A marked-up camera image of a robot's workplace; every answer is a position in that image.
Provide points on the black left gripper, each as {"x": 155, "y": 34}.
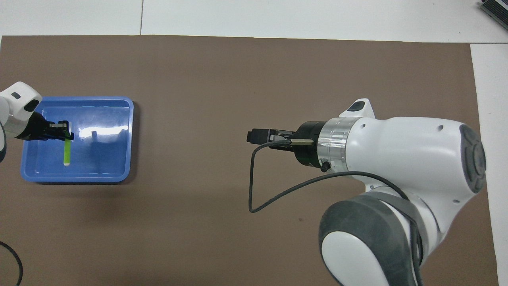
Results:
{"x": 37, "y": 129}

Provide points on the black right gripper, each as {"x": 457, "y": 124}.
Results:
{"x": 307, "y": 143}

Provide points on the green marker pen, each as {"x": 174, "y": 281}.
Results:
{"x": 67, "y": 153}

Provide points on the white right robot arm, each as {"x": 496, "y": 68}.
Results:
{"x": 397, "y": 159}

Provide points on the blue plastic tray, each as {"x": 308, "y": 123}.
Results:
{"x": 107, "y": 159}

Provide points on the brown table mat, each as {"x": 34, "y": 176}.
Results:
{"x": 198, "y": 79}

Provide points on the grey laptop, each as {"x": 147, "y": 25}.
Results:
{"x": 498, "y": 10}

